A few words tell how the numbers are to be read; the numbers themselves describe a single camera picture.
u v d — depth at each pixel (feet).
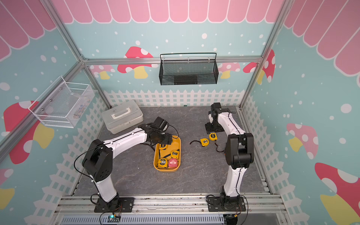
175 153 3.00
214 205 2.42
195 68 3.07
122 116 3.20
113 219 2.39
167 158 2.98
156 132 2.26
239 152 1.68
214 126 2.68
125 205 2.43
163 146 3.09
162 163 2.80
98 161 1.56
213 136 3.27
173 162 2.86
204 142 3.18
